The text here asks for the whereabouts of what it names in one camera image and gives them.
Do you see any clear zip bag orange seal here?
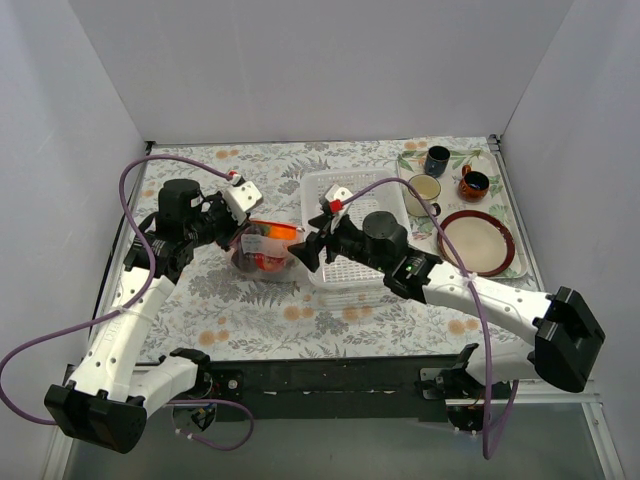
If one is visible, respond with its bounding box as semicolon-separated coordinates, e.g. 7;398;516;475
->
229;220;305;283

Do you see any fake orange mandarin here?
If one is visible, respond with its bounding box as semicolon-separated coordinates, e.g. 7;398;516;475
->
266;223;299;241

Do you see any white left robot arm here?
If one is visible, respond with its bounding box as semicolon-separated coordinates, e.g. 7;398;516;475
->
44;176;262;453

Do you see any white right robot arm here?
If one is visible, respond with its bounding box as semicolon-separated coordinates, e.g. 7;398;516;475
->
288;211;606;398

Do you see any white plastic mesh basket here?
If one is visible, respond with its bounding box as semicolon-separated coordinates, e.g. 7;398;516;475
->
299;168;415;292

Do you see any cream enamel mug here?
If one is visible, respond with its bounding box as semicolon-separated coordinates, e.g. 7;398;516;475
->
404;174;441;217

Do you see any floral tablecloth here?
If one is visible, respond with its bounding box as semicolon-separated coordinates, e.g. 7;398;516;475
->
94;136;559;362

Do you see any dark blue mug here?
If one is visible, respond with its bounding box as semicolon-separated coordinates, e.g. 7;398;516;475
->
424;145;451;178

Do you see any orange brown mug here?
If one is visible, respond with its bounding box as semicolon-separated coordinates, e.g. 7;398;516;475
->
458;165;490;203

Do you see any cream plate red rim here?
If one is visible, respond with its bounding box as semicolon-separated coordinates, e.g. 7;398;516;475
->
440;210;516;277

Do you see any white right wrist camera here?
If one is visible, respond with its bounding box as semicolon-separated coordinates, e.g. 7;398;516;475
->
320;184;353;218

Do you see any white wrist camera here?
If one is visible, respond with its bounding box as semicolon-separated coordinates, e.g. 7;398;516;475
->
222;181;263;223
320;184;353;218

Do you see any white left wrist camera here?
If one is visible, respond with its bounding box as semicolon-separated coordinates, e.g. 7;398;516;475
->
222;181;263;223

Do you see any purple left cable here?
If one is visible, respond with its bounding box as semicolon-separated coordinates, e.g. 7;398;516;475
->
0;153;255;447

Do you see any purple cable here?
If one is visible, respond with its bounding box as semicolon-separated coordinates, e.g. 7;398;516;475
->
0;153;255;447
339;177;520;460

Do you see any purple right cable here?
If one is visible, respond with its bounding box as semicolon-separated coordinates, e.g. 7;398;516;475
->
339;177;520;460

